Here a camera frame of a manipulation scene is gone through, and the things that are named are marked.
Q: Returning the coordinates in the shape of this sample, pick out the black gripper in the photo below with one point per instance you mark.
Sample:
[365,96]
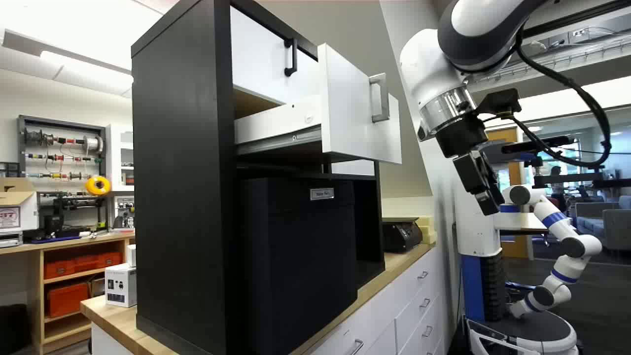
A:
[469,171]

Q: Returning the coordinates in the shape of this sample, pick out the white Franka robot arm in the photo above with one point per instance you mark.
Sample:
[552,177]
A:
[434,71]

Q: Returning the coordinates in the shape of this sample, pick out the white drawer without label bin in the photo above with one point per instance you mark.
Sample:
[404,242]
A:
[258,59]

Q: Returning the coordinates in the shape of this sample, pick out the blue and white mobile robot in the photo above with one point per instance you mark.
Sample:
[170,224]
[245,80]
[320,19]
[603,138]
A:
[485,262]

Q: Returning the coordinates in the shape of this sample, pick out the black desktop device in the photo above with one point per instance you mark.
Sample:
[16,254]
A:
[400,234]

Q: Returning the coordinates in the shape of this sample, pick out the white counter with wood top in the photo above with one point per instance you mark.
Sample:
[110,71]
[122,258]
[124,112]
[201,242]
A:
[406,307]

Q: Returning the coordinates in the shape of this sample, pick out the white bin label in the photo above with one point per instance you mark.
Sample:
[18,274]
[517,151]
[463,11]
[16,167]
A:
[321,193]

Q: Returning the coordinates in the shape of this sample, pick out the white product box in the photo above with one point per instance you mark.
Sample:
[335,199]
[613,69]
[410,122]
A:
[118,285]

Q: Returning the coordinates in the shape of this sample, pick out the yellow filament spool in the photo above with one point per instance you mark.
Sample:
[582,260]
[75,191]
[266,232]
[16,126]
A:
[99,185]

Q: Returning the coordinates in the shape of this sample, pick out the long orange storage bin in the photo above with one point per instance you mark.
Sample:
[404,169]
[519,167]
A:
[81,264]

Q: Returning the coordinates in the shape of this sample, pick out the black bench machine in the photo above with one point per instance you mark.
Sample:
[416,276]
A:
[65,218]

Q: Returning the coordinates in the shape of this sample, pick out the small orange storage bin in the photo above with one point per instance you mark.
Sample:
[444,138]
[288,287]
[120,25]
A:
[67,297]

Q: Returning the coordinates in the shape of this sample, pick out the wooden workbench shelf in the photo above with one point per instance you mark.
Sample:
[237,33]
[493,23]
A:
[26,276]

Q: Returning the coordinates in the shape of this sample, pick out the white and cardboard box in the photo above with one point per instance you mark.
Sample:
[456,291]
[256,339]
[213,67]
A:
[16,213]

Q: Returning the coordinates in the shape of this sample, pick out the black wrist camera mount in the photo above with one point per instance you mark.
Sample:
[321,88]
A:
[499,102]

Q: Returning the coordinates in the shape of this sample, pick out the grey tool wall rack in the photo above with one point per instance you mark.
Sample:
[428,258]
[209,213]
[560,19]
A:
[59,149]

